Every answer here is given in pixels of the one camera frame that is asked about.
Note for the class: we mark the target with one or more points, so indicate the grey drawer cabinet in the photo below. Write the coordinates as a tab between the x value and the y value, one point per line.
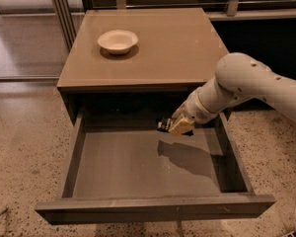
177	51

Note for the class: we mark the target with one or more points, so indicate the white ceramic bowl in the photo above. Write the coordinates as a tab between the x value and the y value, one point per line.
118	41

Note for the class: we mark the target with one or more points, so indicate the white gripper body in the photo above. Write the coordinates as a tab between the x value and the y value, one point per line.
196	111

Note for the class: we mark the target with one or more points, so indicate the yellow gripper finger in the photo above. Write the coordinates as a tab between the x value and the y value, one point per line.
179	112
180	126

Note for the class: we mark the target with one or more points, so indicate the black rxbar chocolate bar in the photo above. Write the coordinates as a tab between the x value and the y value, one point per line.
164	124

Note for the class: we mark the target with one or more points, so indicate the open grey top drawer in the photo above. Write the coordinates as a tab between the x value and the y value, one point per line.
134	173

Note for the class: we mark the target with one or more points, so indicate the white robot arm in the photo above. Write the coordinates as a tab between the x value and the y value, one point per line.
238	78

